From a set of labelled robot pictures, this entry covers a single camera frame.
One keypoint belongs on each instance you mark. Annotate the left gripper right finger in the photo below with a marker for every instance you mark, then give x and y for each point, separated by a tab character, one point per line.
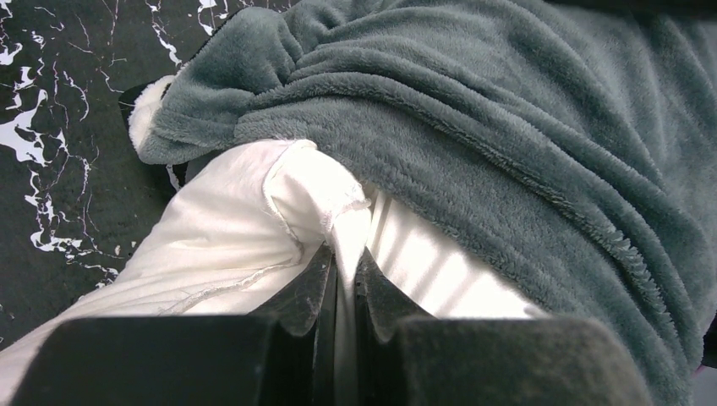
408	357

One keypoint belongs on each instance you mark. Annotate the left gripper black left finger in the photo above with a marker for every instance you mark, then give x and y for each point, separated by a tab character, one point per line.
278	354

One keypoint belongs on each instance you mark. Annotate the white pillow insert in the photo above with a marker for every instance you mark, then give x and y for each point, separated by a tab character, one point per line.
249	222

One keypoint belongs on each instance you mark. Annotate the zebra and grey pillowcase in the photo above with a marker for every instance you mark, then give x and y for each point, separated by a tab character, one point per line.
571	147

